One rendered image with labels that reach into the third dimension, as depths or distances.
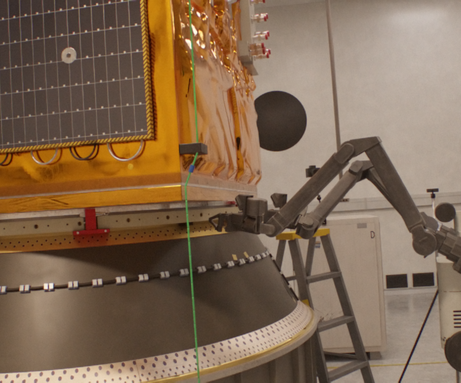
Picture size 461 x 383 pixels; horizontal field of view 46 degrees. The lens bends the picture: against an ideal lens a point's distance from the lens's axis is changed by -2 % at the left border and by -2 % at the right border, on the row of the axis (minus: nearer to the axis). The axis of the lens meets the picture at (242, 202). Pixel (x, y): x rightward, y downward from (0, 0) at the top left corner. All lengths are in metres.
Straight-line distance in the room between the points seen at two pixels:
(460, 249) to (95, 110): 1.21
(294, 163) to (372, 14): 2.99
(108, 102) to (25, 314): 0.75
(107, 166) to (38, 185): 0.24
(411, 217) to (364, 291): 4.16
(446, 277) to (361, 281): 3.99
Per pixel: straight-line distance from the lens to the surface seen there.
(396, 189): 1.84
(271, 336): 2.20
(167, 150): 1.71
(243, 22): 3.46
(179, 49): 1.80
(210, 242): 2.22
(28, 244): 2.06
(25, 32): 1.92
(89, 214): 1.99
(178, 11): 1.85
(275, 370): 2.19
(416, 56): 10.37
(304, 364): 2.54
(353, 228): 5.90
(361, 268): 5.94
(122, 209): 2.06
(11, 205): 1.92
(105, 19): 1.81
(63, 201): 1.83
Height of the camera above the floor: 1.71
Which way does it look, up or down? level
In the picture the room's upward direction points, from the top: 4 degrees counter-clockwise
